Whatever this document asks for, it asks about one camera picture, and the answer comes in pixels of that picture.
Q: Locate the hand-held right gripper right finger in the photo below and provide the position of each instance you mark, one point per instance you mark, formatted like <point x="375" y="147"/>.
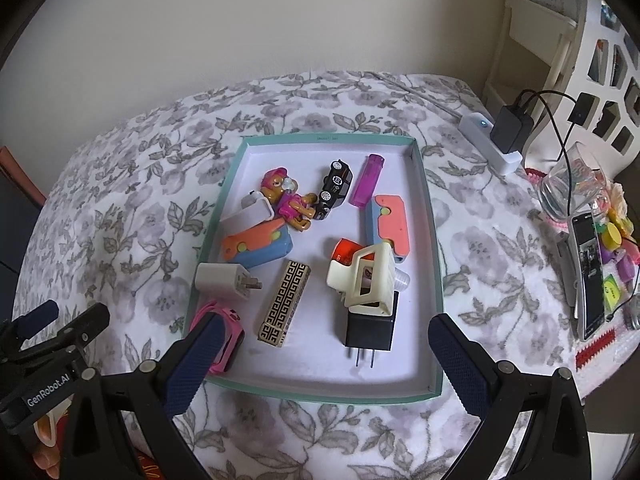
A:
<point x="460" y="365"/>

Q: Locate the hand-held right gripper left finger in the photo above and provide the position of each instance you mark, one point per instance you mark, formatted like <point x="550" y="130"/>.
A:
<point x="192" y="365"/>

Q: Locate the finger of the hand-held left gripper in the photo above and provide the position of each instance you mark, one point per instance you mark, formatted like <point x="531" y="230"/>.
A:
<point x="37" y="320"/>
<point x="92" y="322"/>

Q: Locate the pink wristband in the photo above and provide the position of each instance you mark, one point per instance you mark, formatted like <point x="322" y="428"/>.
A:
<point x="230" y="330"/>

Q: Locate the white wall charger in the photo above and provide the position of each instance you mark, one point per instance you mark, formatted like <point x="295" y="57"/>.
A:
<point x="215" y="277"/>

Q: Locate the black wall charger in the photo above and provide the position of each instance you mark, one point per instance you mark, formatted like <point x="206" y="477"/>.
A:
<point x="370" y="332"/>

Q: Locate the gold patterned box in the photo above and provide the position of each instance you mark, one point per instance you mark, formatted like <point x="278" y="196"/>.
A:
<point x="285" y="305"/>

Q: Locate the teal shallow box tray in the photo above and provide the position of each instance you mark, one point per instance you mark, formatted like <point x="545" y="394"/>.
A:
<point x="320" y="370"/>

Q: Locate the cream hair claw clip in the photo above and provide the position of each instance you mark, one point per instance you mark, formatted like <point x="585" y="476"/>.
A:
<point x="345" y="275"/>

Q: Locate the white wristband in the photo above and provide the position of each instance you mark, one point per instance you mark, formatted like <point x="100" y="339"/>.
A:
<point x="245" y="220"/>

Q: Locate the orange tube with white cap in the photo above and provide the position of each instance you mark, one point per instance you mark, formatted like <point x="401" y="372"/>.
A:
<point x="345" y="250"/>

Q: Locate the pink-capped dog toy figure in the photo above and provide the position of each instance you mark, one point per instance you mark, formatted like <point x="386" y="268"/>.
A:
<point x="290" y="205"/>

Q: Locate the purple lighter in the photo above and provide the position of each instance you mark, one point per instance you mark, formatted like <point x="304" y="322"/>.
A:
<point x="365" y="182"/>

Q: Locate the black toy car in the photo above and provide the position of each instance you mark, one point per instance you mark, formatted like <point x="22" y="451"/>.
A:
<point x="335" y="185"/>

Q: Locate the person's left hand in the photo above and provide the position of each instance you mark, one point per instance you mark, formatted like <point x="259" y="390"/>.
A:
<point x="50" y="457"/>

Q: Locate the dark blue cabinet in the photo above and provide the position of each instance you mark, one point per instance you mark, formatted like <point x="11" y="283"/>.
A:
<point x="12" y="230"/>

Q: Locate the red printed package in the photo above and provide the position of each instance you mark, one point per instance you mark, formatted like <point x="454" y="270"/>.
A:
<point x="147" y="467"/>

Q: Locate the red toothed strip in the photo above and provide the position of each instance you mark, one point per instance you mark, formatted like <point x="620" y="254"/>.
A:
<point x="595" y="349"/>

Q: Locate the orange and blue toy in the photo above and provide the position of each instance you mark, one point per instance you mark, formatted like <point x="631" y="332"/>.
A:
<point x="260" y="245"/>
<point x="390" y="225"/>

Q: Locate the grey floral blanket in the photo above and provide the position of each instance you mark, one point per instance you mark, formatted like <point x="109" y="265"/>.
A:
<point x="125" y="185"/>

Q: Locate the red-brown board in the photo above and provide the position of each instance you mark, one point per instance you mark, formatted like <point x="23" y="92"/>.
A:
<point x="17" y="170"/>

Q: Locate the black smartphone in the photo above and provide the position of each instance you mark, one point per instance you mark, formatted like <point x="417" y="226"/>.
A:
<point x="590" y="270"/>

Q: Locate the pink knitted coaster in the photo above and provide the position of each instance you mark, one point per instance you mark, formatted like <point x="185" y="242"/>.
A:
<point x="537" y="180"/>

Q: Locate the pile of colourful small tubs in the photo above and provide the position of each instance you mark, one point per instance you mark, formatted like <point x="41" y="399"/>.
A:
<point x="617" y="240"/>

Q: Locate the clear glass cup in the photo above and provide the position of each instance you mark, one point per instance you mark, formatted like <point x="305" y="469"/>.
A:
<point x="570" y="185"/>

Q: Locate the white power strip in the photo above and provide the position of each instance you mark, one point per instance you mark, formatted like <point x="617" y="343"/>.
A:
<point x="475" y="127"/>

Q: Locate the black power adapter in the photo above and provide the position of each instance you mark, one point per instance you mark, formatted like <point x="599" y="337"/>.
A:
<point x="510" y="127"/>

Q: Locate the white lattice shelf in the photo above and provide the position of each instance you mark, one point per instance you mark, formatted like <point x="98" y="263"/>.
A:
<point x="605" y="85"/>

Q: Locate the white wooden rack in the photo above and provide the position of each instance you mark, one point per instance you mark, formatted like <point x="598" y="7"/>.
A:
<point x="525" y="20"/>

